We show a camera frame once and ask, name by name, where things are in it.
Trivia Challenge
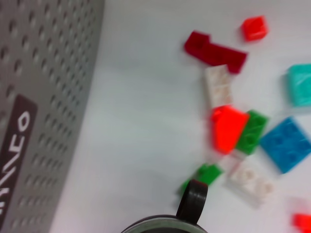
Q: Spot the teal square brick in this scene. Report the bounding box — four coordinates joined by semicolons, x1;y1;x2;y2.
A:
283;63;311;107

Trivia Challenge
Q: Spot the dark red long brick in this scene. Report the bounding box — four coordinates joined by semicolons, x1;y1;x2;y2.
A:
183;30;248;74

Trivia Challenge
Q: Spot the green rectangular brick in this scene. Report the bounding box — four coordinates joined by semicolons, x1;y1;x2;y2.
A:
234;109;270;156

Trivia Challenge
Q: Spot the white flat plate brick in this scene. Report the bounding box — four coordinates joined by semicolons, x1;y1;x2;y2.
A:
225;161;274;207

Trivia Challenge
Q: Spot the green stepped brick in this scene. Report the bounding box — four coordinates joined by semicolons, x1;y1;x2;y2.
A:
179;164;224;195

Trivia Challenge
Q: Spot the glass teacup with black sleeve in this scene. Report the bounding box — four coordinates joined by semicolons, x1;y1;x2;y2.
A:
120;179;209;233

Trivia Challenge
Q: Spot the white thick brick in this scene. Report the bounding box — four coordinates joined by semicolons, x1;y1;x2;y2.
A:
203;64;234;110

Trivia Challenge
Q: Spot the bright red sloped brick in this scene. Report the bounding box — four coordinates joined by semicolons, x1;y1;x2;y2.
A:
210;104;250;156

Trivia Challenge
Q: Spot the small red brick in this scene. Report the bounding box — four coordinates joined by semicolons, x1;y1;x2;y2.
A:
240;15;270;42
291;212;311;233

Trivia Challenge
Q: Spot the blue square brick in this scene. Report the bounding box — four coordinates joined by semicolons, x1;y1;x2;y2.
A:
259;116;311;174

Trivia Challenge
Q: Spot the grey perforated storage basket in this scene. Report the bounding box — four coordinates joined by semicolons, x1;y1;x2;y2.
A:
0;0;105;233

